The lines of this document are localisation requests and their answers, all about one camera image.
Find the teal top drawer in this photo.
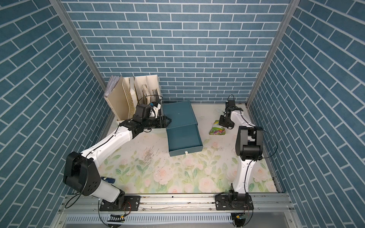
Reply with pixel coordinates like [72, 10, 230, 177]
[166, 124, 203, 157]

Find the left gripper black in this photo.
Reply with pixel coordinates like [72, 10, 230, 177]
[142, 115, 172, 130]

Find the green flower seed bag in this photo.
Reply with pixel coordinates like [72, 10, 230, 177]
[209, 120, 226, 135]

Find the white file organizer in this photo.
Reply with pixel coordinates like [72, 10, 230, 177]
[104, 75, 163, 122]

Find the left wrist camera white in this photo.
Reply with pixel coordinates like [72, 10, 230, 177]
[150, 102, 162, 117]

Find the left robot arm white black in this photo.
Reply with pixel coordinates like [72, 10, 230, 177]
[63, 104, 172, 209]

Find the blue cylinder can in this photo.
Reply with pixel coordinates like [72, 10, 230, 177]
[101, 177, 116, 184]

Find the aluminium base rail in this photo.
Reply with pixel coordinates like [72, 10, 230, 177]
[51, 193, 301, 228]

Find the teal drawer cabinet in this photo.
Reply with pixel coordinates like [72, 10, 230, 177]
[162, 101, 198, 130]

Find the purple folder stack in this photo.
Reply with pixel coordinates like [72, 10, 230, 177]
[104, 76, 120, 97]

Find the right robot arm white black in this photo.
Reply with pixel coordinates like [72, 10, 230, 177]
[218, 99, 263, 194]

